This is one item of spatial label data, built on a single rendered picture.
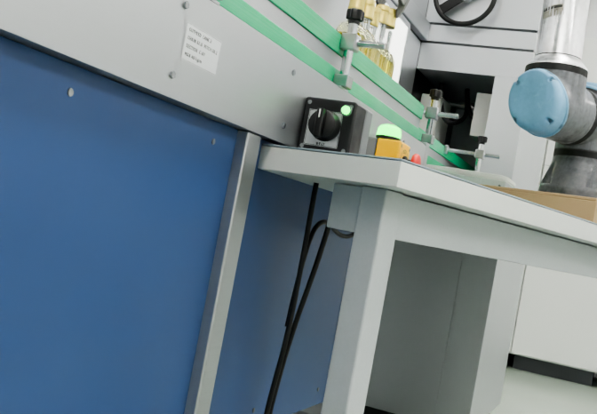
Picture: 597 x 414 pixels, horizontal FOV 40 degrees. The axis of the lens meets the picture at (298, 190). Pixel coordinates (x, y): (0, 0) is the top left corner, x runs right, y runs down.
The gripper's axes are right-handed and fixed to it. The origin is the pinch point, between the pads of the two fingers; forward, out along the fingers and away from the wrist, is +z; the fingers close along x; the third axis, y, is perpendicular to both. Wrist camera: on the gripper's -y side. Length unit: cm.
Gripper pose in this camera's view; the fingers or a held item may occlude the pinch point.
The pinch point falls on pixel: (390, 12)
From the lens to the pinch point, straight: 204.7
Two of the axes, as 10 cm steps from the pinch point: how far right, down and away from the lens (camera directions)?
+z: -1.8, 9.8, -0.4
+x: 9.2, 1.6, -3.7
